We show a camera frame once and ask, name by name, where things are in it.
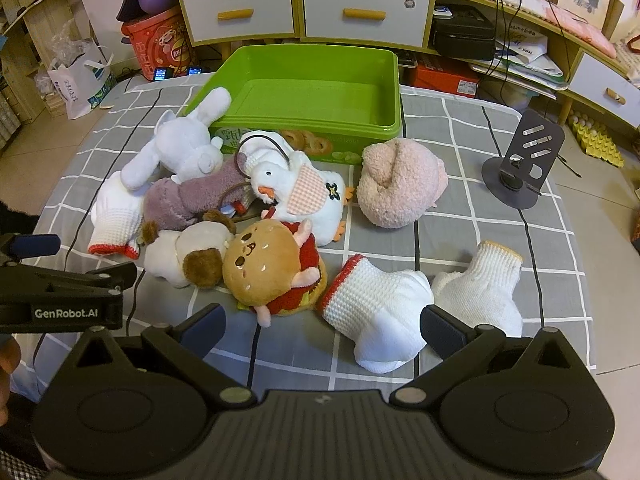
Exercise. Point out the white brown dog plush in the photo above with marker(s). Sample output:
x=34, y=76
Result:
x=193, y=256

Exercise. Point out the red snack bucket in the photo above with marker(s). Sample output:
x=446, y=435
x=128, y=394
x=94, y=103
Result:
x=161, y=41

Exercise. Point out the green plastic bin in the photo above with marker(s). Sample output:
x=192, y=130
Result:
x=328, y=101

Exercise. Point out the wooden drawer cabinet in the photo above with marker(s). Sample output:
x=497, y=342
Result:
x=596, y=79

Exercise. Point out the burger bear plush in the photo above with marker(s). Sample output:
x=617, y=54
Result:
x=274, y=268

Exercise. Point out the yellow egg tray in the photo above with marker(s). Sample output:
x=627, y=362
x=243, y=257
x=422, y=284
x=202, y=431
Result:
x=594, y=139

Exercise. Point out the white duck plush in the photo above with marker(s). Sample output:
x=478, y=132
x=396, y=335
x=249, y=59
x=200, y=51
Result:
x=292, y=187

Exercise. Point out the black printer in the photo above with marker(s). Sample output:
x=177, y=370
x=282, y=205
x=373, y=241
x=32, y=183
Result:
x=461, y=31

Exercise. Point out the red trimmed white glove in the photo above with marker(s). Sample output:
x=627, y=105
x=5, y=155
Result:
x=116, y=216
x=379, y=311

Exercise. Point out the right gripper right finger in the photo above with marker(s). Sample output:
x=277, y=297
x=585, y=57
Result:
x=465, y=351

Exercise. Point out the grey checked tablecloth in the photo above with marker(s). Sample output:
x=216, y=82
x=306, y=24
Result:
x=301, y=351

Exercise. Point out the white plastic bag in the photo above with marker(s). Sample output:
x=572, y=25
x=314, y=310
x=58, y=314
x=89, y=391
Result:
x=85, y=83

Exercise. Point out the black phone stand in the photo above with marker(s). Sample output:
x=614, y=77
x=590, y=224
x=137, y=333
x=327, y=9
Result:
x=516, y=178

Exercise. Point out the white bunny plush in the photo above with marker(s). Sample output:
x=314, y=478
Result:
x=181, y=144

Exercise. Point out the orange shoe box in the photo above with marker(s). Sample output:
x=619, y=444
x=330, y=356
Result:
x=441, y=74

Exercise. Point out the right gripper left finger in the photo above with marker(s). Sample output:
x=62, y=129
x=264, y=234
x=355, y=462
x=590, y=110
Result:
x=179, y=352

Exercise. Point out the person left hand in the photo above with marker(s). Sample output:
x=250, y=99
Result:
x=10, y=357

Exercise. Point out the pink fuzzy sock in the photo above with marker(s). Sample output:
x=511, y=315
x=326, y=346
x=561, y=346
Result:
x=400, y=179

